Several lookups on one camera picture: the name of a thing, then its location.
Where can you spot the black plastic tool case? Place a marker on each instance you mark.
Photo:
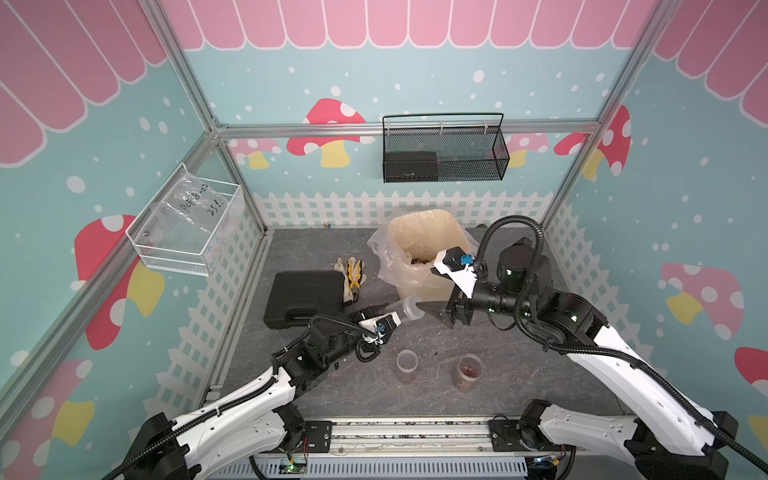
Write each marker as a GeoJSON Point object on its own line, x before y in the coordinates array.
{"type": "Point", "coordinates": [296, 296]}

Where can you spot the beige trash bin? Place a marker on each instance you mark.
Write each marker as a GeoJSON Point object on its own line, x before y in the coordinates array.
{"type": "Point", "coordinates": [420, 246]}

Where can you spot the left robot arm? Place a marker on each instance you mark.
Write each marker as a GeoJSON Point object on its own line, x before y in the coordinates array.
{"type": "Point", "coordinates": [260, 416]}

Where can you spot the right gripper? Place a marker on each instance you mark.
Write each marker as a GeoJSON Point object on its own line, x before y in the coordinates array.
{"type": "Point", "coordinates": [447, 317]}

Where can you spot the black box in basket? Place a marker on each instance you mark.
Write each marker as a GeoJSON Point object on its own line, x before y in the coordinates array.
{"type": "Point", "coordinates": [410, 167]}

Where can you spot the clear plastic bin liner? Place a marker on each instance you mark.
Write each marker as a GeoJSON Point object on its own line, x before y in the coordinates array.
{"type": "Point", "coordinates": [384, 258]}

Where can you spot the clear plastic bag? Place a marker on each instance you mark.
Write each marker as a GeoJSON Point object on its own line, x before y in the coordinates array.
{"type": "Point", "coordinates": [204, 216]}

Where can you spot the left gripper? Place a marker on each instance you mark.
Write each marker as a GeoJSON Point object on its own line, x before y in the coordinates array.
{"type": "Point", "coordinates": [366, 312]}

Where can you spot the clear tea jar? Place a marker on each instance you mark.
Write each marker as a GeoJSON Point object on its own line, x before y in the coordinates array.
{"type": "Point", "coordinates": [406, 310]}
{"type": "Point", "coordinates": [467, 373]}
{"type": "Point", "coordinates": [407, 363]}

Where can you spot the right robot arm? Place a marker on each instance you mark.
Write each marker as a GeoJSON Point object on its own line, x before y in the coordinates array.
{"type": "Point", "coordinates": [666, 435]}

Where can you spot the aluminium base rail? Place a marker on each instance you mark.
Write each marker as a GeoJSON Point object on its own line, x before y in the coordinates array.
{"type": "Point", "coordinates": [439, 448]}

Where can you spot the black wire mesh basket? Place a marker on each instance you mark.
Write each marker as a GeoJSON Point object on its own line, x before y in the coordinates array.
{"type": "Point", "coordinates": [470, 147]}

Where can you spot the white yellow work gloves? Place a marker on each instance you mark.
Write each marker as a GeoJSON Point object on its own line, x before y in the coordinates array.
{"type": "Point", "coordinates": [354, 277]}

